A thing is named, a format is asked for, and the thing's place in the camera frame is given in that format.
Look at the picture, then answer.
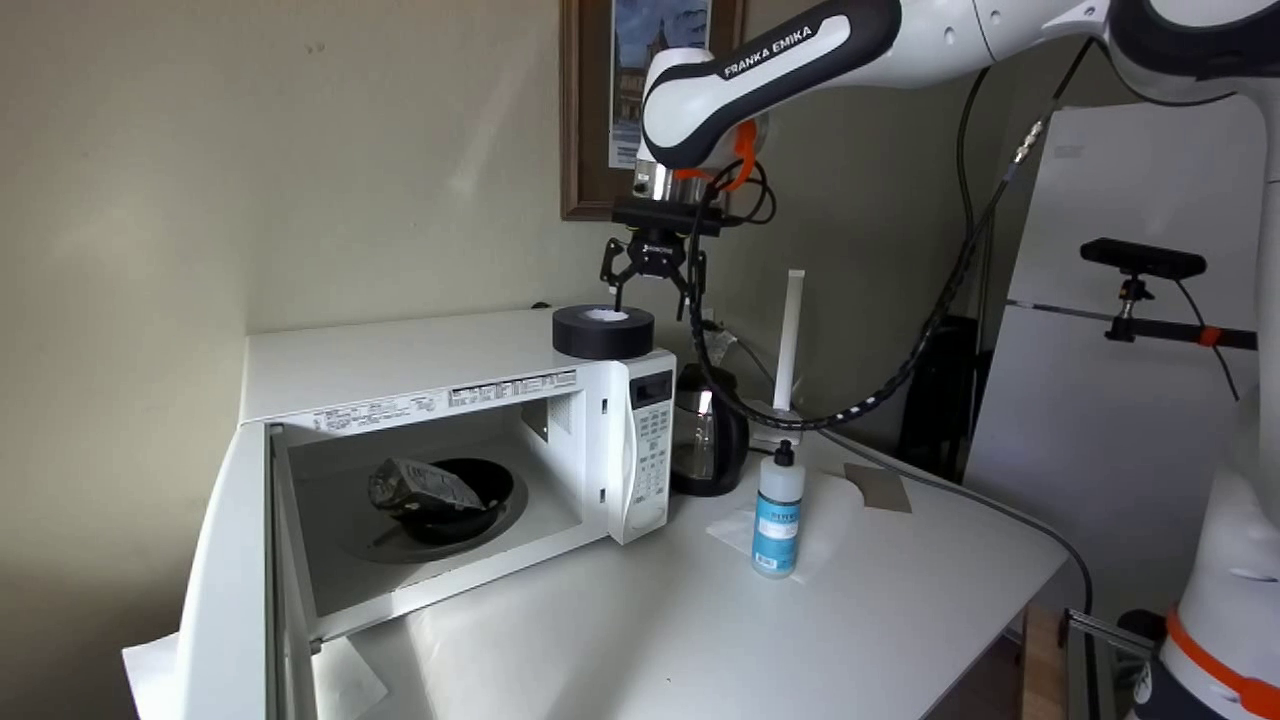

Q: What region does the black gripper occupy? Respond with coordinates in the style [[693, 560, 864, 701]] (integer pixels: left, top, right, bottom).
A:
[[595, 229, 713, 323]]

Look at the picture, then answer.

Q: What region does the brown framed picture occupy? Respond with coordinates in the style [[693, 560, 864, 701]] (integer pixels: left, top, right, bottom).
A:
[[556, 0, 752, 225]]

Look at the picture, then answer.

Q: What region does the black camera on stand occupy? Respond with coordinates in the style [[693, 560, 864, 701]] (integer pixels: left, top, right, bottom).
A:
[[1023, 234, 1261, 356]]

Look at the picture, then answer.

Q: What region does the black tape roll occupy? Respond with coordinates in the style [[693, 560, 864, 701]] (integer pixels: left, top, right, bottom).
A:
[[550, 299, 662, 359]]

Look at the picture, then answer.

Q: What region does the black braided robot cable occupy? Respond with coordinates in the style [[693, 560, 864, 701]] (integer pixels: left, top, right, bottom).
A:
[[725, 58, 1111, 430]]

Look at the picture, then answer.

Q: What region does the aluminium frame rail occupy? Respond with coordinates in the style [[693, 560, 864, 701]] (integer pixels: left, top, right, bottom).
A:
[[1056, 603, 1159, 720]]

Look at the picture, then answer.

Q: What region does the dark crumpled object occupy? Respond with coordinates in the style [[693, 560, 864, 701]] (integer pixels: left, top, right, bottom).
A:
[[370, 453, 490, 526]]

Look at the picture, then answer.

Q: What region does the white microwave body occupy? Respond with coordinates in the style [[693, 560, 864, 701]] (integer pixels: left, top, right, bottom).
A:
[[245, 307, 679, 646]]

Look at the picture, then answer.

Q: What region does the black glass kettle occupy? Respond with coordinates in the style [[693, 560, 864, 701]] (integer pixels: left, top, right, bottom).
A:
[[673, 359, 752, 499]]

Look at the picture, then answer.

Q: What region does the white bottle with blue label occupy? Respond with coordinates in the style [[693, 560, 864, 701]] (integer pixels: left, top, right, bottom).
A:
[[749, 434, 811, 581]]

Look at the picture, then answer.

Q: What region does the white microwave door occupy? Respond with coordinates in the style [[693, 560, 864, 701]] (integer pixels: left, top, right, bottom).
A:
[[178, 419, 325, 720]]

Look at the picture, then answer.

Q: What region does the white refrigerator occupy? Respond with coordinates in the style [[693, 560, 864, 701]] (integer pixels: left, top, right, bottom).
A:
[[965, 97, 1272, 631]]

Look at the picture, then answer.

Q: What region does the black bowl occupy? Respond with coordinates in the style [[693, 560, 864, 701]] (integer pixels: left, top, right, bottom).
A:
[[372, 454, 521, 547]]

